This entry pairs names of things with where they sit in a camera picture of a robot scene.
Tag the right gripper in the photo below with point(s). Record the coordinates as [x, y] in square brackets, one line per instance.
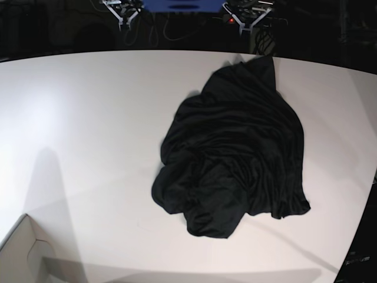
[126, 11]

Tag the black power strip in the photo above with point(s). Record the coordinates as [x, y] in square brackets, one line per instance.
[267, 20]

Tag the black t-shirt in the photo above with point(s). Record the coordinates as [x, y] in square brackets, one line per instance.
[235, 149]

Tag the blue bin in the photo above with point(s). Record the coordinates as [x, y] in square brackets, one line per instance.
[183, 5]

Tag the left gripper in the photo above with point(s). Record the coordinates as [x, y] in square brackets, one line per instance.
[247, 9]

